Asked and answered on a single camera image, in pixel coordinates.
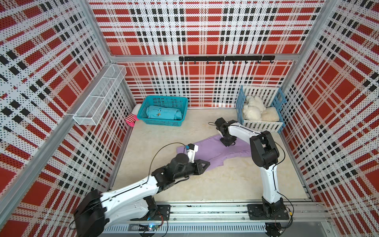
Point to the folded teal garment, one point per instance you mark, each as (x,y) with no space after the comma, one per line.
(157,112)

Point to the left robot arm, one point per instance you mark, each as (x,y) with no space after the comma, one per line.
(97,211)

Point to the black hook rail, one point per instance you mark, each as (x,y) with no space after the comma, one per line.
(257,58)

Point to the white wire wall basket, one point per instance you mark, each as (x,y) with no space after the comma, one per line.
(94,106)

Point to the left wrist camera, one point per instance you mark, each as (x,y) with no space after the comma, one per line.
(191,151)

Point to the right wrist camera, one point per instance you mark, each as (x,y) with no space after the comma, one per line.
(219,122)

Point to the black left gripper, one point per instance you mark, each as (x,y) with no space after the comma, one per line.
(199,171)

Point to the blue white slatted crate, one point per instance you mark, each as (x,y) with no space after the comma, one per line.
(271,96)

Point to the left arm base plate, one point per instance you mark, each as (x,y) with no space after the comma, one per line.
(162,212)

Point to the white fluffy plush toy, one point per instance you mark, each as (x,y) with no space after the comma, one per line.
(253,108)

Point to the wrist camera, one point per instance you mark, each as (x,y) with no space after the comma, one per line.
(219,122)
(191,151)

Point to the purple long pants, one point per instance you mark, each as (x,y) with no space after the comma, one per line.
(215,152)

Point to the teal plastic basket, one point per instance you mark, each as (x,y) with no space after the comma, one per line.
(180,103)

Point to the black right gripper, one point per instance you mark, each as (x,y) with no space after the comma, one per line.
(227,143)

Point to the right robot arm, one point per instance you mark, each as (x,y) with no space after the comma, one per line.
(264,153)

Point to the cream fluffy cushion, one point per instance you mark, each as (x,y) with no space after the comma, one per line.
(270,114)

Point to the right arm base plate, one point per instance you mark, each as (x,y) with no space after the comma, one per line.
(266,212)

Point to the green circuit board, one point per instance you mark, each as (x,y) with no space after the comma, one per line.
(148,228)

